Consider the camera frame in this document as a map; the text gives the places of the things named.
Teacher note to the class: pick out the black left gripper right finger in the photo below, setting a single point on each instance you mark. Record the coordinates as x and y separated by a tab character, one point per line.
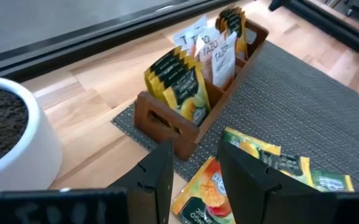
275	202

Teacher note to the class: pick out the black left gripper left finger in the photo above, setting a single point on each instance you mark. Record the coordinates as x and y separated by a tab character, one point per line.
120	205

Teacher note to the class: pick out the brown wooden tea tray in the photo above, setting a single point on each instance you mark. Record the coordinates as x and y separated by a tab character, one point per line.
166	130

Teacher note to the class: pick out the orange white tea packet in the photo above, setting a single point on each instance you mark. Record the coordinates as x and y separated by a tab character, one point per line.
208	34
224	62
182	35
194	39
207	57

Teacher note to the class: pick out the grey woven placemat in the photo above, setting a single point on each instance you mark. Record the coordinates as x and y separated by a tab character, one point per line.
291	109

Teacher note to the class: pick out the snake plant in white pot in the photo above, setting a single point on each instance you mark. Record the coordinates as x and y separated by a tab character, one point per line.
26	149

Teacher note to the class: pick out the black metal rig frame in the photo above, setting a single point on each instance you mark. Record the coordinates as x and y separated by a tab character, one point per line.
73	43

